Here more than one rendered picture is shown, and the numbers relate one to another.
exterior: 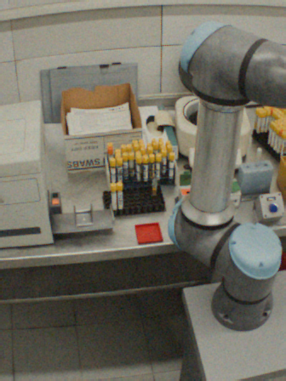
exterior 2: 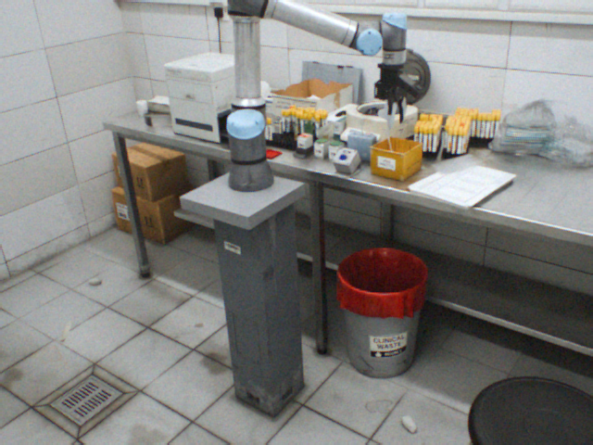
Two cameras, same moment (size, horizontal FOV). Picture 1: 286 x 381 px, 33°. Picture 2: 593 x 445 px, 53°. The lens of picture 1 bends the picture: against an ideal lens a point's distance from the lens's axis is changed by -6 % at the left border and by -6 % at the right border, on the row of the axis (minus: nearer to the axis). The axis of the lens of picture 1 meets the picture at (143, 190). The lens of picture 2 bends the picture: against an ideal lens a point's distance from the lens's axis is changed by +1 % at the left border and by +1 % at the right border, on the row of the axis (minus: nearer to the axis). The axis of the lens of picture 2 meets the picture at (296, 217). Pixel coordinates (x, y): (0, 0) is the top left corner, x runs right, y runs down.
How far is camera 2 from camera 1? 1.70 m
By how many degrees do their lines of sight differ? 40
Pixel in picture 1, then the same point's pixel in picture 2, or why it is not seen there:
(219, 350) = (208, 189)
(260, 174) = (360, 141)
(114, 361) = not seen: hidden behind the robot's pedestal
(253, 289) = (233, 146)
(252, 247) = (239, 116)
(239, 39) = not seen: outside the picture
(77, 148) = (279, 106)
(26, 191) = (206, 95)
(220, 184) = (239, 75)
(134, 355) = not seen: hidden behind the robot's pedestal
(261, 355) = (221, 199)
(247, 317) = (233, 175)
